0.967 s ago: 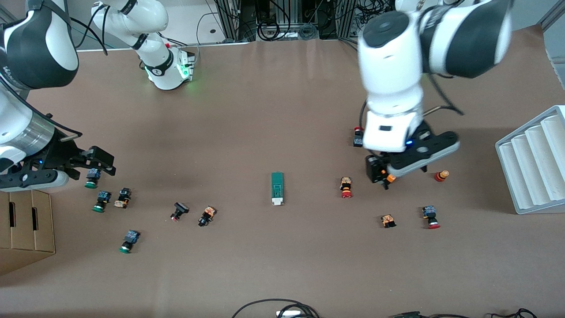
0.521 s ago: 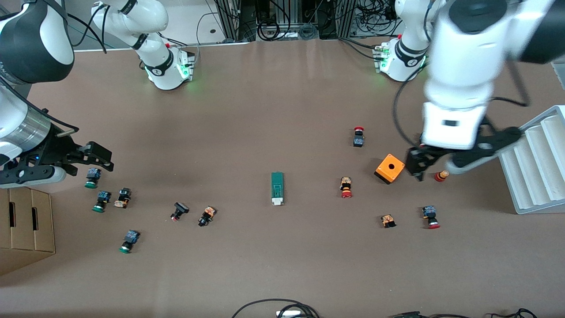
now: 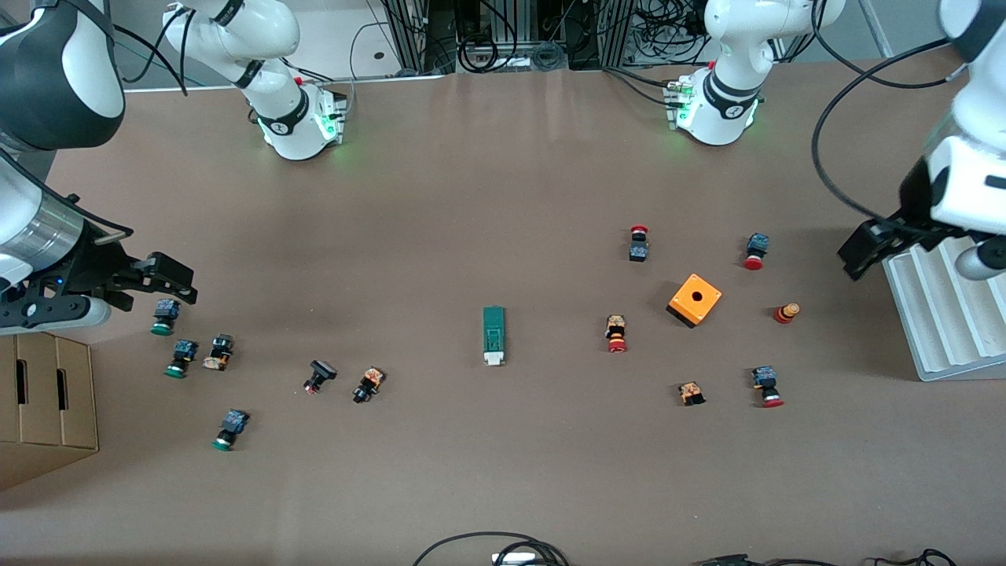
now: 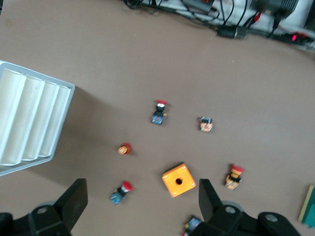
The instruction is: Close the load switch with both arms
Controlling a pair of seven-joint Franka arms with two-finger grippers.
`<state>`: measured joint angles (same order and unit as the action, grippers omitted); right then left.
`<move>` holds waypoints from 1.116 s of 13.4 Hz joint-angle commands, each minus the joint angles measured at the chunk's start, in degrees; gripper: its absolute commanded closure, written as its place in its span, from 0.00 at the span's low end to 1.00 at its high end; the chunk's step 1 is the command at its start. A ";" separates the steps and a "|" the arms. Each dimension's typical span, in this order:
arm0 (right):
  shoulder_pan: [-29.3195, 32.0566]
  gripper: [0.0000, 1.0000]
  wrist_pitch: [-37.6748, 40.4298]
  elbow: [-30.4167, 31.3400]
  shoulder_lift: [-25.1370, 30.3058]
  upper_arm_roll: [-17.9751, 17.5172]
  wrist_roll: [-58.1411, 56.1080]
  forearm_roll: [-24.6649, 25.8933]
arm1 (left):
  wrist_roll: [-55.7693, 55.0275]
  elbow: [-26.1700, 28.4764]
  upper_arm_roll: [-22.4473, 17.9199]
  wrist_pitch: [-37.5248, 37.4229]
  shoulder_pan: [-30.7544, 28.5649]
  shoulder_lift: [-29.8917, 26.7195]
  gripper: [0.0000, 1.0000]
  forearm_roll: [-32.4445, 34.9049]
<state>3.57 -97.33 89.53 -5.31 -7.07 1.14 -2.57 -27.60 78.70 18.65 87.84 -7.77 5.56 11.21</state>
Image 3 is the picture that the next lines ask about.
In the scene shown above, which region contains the green load switch white handle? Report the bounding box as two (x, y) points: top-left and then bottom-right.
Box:
(482, 306), (508, 367)

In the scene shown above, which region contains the green button blue contact block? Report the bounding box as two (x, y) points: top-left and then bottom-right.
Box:
(150, 298), (182, 337)
(211, 409), (251, 453)
(163, 339), (199, 380)

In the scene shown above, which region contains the white compartment tray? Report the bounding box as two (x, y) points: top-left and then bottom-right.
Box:
(881, 232), (1006, 383)

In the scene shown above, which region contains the brown cardboard box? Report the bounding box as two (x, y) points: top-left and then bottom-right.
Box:
(0, 330), (100, 492)

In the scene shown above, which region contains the black square head button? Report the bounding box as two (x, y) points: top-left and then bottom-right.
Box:
(303, 359), (338, 395)

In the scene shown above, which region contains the grey metal bar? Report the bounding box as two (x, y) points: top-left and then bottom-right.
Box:
(855, 0), (895, 57)

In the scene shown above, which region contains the black button orange contact block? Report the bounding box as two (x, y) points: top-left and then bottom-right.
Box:
(351, 366), (387, 405)

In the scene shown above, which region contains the aluminium equipment rack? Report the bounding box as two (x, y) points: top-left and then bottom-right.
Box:
(566, 0), (639, 70)
(384, 0), (458, 76)

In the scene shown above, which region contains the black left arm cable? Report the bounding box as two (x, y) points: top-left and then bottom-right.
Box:
(810, 0), (971, 222)

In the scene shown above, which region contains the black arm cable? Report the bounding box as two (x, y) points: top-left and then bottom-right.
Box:
(110, 4), (197, 97)
(810, 0), (971, 222)

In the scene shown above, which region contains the orange black button enclosure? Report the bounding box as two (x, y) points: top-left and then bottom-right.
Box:
(666, 273), (723, 329)

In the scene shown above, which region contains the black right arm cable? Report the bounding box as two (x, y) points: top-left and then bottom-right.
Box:
(110, 4), (197, 97)

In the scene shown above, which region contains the black cable bundle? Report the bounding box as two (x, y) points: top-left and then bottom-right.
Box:
(629, 0), (710, 65)

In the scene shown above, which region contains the black looped cable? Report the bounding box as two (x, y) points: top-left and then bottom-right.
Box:
(412, 532), (570, 566)

